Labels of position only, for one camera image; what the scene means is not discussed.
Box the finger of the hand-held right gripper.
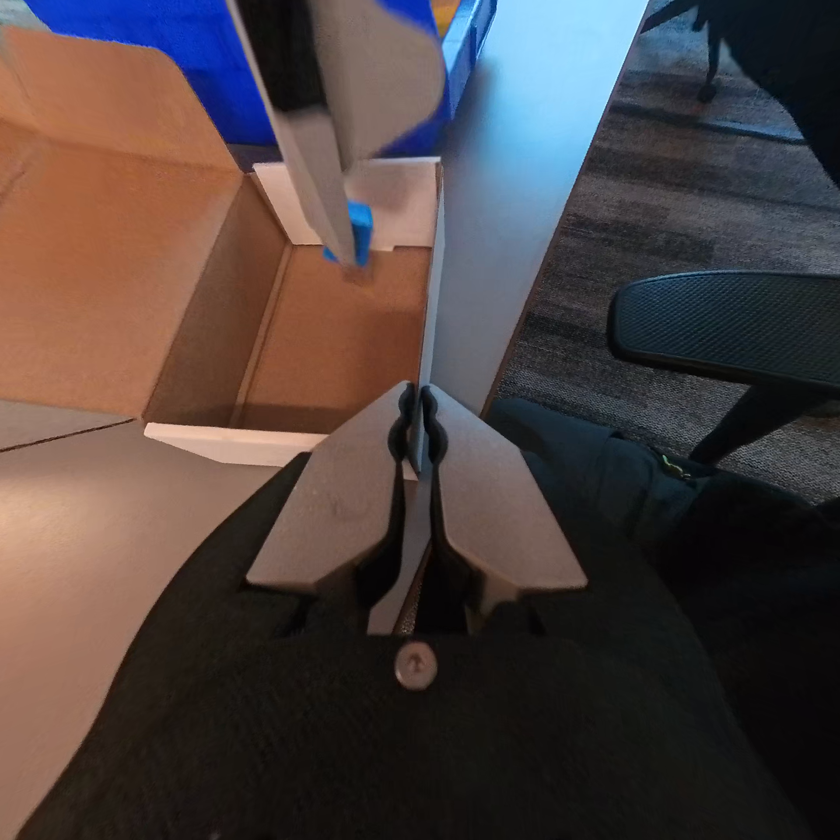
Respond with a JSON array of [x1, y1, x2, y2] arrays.
[[226, 0, 370, 266], [308, 0, 448, 166]]

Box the blue plastic bin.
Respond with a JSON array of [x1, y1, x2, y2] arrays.
[[23, 0, 497, 161]]

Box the dark blue cube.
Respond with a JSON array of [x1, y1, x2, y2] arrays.
[[323, 199, 376, 268]]

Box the black chair armrest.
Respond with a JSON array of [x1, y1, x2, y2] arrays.
[[605, 270, 840, 466]]

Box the white cardboard box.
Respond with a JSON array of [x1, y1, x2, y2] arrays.
[[0, 26, 447, 488]]

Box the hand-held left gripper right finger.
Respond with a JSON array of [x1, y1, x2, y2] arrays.
[[420, 385, 588, 627]]

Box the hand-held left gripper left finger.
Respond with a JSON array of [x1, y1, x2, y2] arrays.
[[246, 382, 416, 608]]

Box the black office chair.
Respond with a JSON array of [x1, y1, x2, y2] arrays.
[[640, 0, 840, 188]]

